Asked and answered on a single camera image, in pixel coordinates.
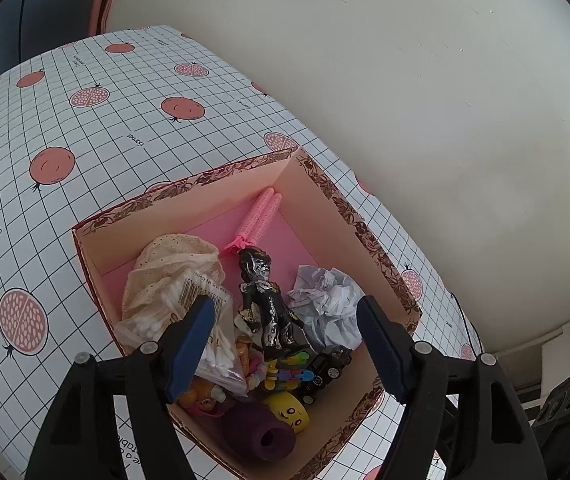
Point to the black figurine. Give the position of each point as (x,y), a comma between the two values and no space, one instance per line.
(270,305)

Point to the crumpled white paper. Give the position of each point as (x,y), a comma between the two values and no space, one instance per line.
(330,300)

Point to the yellow toy head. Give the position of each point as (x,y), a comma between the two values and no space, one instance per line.
(287,410)

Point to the cream lace cloth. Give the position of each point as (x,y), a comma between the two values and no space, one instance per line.
(165,265)

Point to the small orange toy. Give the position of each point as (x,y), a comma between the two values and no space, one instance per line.
(195,395)

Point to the multicolour plastic toy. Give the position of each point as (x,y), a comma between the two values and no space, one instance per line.
(285,372)

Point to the white shelf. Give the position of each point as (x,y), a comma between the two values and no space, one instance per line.
(555,355)

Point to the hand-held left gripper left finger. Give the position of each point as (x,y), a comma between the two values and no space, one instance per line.
(190,345)

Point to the pink floral cardboard box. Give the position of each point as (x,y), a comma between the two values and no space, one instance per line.
(305,210)

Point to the pink ribbed plastic stick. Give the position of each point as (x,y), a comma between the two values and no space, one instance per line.
(260,215)

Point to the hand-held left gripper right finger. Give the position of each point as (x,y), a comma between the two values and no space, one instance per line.
(385,345)

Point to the black toy car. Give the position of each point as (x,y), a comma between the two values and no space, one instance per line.
(325,365)

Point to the bag of cotton swabs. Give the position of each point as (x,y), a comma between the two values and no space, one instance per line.
(150,327)

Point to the dark cabinet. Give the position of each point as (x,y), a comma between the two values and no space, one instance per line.
(55,0)

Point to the desktop with pomegranate tablecloth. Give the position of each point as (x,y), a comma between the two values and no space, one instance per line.
(115,160)

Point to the purple cup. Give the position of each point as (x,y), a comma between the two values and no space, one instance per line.
(250,425)

